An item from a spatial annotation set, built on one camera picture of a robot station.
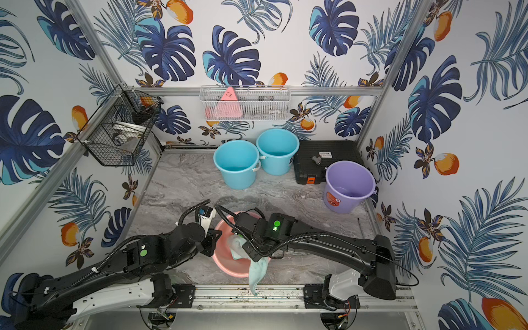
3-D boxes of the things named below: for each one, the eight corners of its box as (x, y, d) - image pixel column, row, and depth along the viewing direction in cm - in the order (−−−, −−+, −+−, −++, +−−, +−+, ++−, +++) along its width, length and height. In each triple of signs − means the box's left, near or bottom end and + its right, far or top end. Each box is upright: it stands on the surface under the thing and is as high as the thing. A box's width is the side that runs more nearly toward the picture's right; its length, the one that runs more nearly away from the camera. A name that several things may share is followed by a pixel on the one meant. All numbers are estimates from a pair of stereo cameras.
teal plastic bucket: (217, 195, 104) (210, 172, 90) (223, 163, 118) (217, 139, 104) (259, 195, 104) (258, 172, 90) (260, 163, 118) (259, 139, 104)
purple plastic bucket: (322, 217, 97) (331, 197, 83) (315, 183, 110) (322, 160, 96) (365, 217, 97) (382, 197, 83) (353, 183, 110) (366, 160, 96)
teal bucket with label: (256, 180, 111) (255, 156, 97) (257, 151, 125) (256, 127, 111) (296, 180, 111) (301, 156, 97) (293, 151, 125) (296, 127, 111)
